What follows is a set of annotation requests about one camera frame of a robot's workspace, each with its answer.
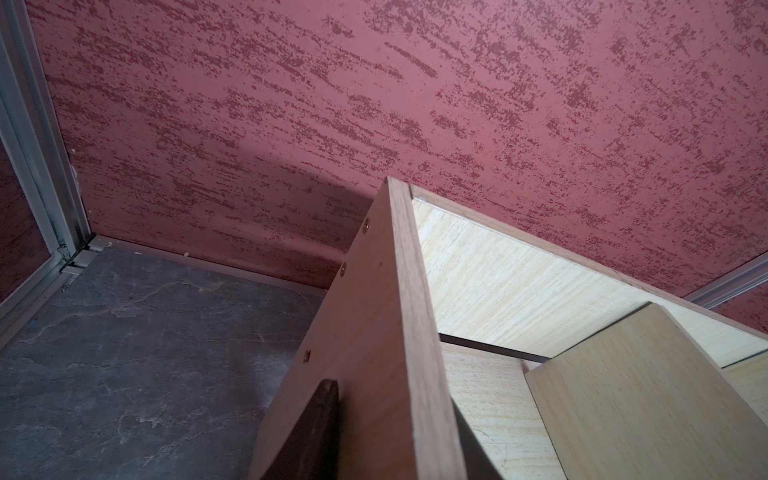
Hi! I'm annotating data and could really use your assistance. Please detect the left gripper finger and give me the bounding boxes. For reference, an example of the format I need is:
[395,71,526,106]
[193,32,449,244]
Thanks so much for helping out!
[261,379,339,480]

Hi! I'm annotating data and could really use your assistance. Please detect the right corner aluminium post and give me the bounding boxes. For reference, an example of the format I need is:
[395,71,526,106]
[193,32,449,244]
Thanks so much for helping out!
[685,252,768,309]

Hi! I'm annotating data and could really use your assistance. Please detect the left corner aluminium post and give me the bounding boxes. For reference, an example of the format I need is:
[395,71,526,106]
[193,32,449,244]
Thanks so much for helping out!
[1,1,93,264]

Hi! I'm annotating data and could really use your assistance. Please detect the light wooden bookshelf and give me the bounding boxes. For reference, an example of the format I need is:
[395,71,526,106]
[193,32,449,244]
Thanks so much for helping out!
[248,178,767,479]

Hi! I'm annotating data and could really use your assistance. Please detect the corner aluminium post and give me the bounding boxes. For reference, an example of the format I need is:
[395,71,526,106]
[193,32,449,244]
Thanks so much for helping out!
[1,1,93,264]
[685,252,768,309]

